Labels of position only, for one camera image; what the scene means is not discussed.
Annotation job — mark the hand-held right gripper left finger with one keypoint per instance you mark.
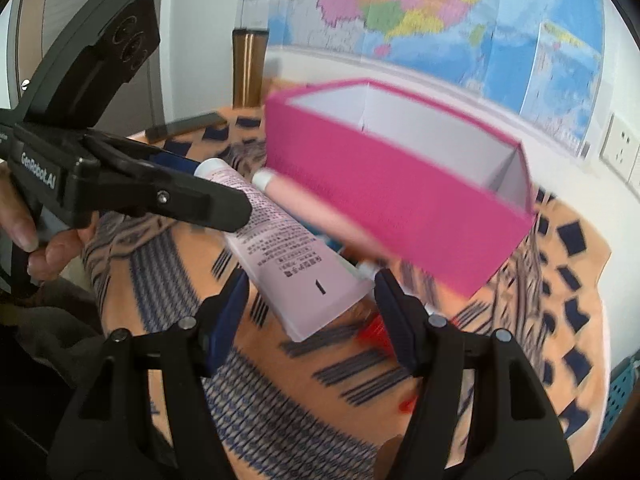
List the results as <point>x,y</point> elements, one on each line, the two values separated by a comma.
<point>227,325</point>

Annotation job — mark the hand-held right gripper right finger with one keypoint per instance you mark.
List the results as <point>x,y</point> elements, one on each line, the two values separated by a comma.
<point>395,320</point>

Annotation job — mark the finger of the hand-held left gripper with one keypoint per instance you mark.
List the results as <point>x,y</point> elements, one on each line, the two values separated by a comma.
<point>175,161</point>
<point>200,200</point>

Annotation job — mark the pale pink printed tube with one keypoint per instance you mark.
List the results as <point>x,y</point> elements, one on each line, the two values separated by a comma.
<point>290,260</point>

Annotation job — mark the pink cardboard box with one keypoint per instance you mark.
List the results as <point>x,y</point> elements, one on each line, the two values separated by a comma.
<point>400,185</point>

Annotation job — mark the person's left hand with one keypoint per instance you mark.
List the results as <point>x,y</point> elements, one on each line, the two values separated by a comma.
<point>55,250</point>

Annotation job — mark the blue packet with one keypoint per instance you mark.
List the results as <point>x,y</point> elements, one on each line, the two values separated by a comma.
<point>334,245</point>

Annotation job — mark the orange patterned blanket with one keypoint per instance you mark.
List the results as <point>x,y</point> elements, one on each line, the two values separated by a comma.
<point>300,410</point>

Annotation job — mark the gold thermos bottle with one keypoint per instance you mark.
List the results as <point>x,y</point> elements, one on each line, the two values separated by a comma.
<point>250,70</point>

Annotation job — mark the plain pink tube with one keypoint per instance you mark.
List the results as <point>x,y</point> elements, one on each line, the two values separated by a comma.
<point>320,215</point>

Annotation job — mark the brown round object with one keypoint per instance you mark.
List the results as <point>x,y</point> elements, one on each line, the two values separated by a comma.
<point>389,460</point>

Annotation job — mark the dark grey clothing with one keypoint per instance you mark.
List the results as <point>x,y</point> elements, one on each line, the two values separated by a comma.
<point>65,345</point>

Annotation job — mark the blue plastic basket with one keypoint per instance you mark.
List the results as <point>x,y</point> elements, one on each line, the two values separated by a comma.
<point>622,395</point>

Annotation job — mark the colourful wall map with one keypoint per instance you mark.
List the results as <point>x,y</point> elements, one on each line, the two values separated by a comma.
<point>425,10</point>

